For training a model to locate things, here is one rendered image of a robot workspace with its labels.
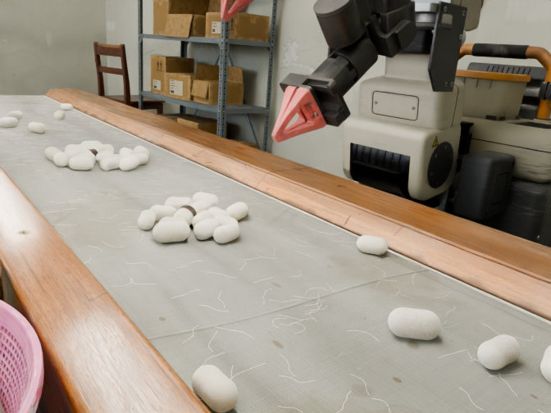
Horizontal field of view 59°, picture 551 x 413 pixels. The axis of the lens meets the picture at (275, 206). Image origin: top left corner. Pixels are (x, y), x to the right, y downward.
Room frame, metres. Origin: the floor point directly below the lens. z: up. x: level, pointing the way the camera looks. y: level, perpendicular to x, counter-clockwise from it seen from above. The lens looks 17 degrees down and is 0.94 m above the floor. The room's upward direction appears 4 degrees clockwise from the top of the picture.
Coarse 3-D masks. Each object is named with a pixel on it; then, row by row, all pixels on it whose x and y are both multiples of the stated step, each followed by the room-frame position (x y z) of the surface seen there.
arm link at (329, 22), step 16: (320, 0) 0.74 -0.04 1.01; (336, 0) 0.72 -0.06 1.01; (352, 0) 0.71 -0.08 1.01; (320, 16) 0.72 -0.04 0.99; (336, 16) 0.71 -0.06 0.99; (352, 16) 0.72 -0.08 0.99; (368, 16) 0.75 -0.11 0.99; (336, 32) 0.72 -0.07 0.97; (352, 32) 0.72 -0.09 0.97; (368, 32) 0.77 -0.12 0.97; (400, 32) 0.76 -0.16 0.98; (416, 32) 0.78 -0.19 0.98; (384, 48) 0.77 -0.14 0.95; (400, 48) 0.77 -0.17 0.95
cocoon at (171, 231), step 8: (160, 224) 0.46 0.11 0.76; (168, 224) 0.47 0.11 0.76; (176, 224) 0.47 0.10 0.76; (184, 224) 0.47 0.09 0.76; (160, 232) 0.46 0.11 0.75; (168, 232) 0.46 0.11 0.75; (176, 232) 0.46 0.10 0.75; (184, 232) 0.47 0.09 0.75; (160, 240) 0.46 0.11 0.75; (168, 240) 0.46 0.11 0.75; (176, 240) 0.47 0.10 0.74
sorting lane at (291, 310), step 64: (0, 128) 1.02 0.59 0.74; (64, 128) 1.07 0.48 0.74; (64, 192) 0.61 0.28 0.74; (128, 192) 0.63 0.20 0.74; (192, 192) 0.66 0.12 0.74; (256, 192) 0.68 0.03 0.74; (128, 256) 0.43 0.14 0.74; (192, 256) 0.44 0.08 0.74; (256, 256) 0.45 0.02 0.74; (320, 256) 0.46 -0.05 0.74; (384, 256) 0.48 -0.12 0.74; (192, 320) 0.32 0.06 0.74; (256, 320) 0.33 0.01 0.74; (320, 320) 0.34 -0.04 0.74; (384, 320) 0.34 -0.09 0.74; (448, 320) 0.35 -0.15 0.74; (512, 320) 0.36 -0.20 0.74; (256, 384) 0.25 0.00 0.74; (320, 384) 0.26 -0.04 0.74; (384, 384) 0.26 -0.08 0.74; (448, 384) 0.27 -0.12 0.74; (512, 384) 0.27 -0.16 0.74
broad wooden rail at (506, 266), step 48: (48, 96) 1.61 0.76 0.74; (96, 96) 1.53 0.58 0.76; (192, 144) 0.89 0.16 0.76; (240, 144) 0.91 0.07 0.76; (288, 192) 0.65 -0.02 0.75; (336, 192) 0.63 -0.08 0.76; (384, 192) 0.64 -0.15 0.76; (432, 240) 0.48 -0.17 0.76; (480, 240) 0.48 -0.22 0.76; (528, 240) 0.49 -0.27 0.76; (480, 288) 0.41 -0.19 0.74; (528, 288) 0.39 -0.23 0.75
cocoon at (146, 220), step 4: (144, 212) 0.51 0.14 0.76; (148, 212) 0.51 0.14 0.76; (152, 212) 0.51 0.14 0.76; (140, 216) 0.50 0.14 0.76; (144, 216) 0.49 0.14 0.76; (148, 216) 0.50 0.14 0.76; (152, 216) 0.50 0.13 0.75; (140, 220) 0.49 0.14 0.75; (144, 220) 0.49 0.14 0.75; (148, 220) 0.49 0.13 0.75; (152, 220) 0.50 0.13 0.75; (140, 224) 0.49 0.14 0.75; (144, 224) 0.49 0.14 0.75; (148, 224) 0.49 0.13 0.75; (152, 224) 0.50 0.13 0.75; (144, 228) 0.49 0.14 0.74; (148, 228) 0.49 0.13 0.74
